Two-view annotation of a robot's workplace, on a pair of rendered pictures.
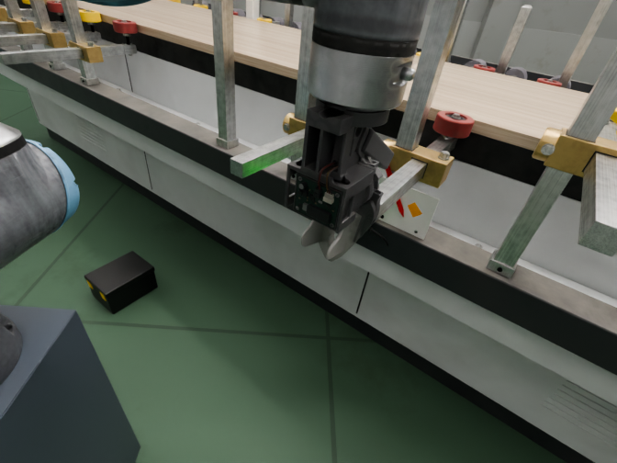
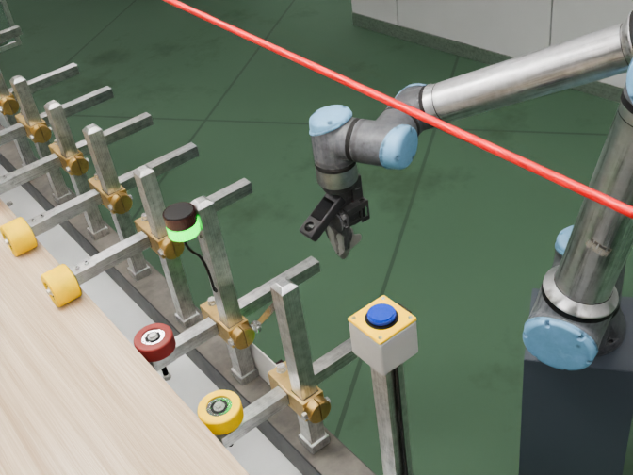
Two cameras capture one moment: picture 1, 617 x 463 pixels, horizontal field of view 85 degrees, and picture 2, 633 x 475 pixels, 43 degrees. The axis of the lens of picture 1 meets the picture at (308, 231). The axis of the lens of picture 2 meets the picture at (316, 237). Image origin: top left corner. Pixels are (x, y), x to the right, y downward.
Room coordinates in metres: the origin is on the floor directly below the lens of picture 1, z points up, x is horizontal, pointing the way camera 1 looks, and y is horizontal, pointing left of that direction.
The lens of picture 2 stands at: (1.69, 0.56, 2.01)
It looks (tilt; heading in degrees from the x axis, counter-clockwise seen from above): 37 degrees down; 206
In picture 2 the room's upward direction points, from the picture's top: 9 degrees counter-clockwise
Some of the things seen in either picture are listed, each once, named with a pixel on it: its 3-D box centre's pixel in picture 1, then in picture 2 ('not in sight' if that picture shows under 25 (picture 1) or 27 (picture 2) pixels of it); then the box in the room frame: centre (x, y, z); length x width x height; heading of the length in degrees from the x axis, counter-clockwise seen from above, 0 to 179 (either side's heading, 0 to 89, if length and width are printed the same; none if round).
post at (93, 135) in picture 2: not in sight; (119, 210); (0.39, -0.60, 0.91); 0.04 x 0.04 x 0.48; 59
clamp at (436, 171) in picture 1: (414, 160); (226, 323); (0.64, -0.19, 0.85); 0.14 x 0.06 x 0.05; 59
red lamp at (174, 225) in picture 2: not in sight; (180, 216); (0.69, -0.19, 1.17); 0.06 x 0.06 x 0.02
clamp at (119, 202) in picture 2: not in sight; (110, 193); (0.38, -0.62, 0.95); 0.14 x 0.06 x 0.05; 59
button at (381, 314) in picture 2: not in sight; (381, 316); (0.91, 0.27, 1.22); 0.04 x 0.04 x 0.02
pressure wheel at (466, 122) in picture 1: (447, 139); (158, 354); (0.76, -0.29, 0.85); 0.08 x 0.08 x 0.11
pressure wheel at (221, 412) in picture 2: not in sight; (224, 424); (0.89, -0.07, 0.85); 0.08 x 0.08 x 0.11
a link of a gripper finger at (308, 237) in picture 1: (317, 232); (350, 242); (0.34, -0.01, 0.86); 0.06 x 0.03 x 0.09; 149
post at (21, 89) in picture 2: not in sight; (45, 151); (0.13, -1.02, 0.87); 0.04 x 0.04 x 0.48; 59
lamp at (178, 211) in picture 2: not in sight; (191, 255); (0.69, -0.19, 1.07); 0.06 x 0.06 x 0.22; 59
